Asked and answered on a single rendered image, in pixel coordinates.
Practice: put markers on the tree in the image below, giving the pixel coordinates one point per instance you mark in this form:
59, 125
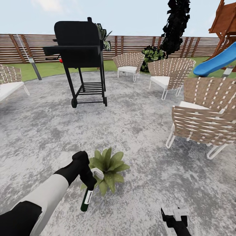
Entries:
176, 25

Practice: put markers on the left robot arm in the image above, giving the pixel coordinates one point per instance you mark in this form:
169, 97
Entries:
30, 215

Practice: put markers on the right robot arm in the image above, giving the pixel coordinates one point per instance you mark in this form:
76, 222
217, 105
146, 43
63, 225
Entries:
178, 221

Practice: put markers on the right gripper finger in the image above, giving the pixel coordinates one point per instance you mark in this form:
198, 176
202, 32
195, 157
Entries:
163, 215

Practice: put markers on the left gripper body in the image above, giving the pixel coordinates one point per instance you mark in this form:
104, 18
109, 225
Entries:
88, 179

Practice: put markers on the insectifuge atomizer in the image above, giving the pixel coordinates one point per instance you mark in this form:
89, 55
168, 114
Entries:
86, 200

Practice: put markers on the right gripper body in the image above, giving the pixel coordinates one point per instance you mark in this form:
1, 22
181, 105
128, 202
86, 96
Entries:
177, 225

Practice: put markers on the charcoal grill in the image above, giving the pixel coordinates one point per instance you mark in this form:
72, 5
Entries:
80, 46

